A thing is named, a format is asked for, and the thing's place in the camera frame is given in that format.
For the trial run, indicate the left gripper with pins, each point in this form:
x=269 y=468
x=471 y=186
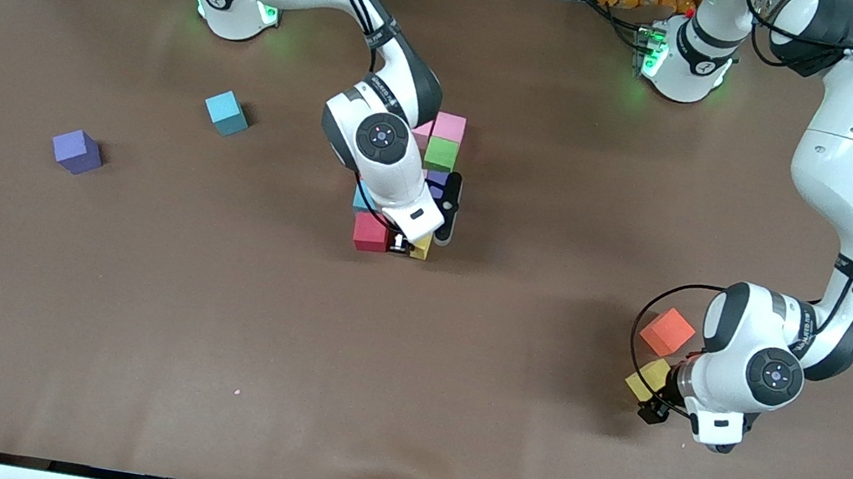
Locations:
x=663 y=402

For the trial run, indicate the yellow foam cube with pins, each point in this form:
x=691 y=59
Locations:
x=421 y=247
x=647 y=378

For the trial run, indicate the crimson foam cube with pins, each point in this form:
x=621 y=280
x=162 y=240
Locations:
x=370 y=233

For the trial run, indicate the cyan foam cube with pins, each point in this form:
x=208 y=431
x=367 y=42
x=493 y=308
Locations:
x=362 y=198
x=226 y=112

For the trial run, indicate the purple foam cube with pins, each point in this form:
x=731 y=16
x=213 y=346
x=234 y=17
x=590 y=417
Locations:
x=76 y=152
x=435 y=182

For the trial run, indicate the green foam cube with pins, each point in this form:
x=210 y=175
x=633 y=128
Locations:
x=442 y=155

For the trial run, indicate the pink foam cube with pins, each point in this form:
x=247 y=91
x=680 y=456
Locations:
x=449 y=127
x=424 y=133

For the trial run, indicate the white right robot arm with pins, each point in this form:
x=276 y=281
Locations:
x=381 y=136

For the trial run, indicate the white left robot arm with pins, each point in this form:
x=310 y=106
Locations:
x=774 y=376

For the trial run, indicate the orange foam cube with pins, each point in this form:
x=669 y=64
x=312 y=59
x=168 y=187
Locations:
x=667 y=331

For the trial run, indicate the brown table cover sheet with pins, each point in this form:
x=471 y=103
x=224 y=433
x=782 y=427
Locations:
x=407 y=372

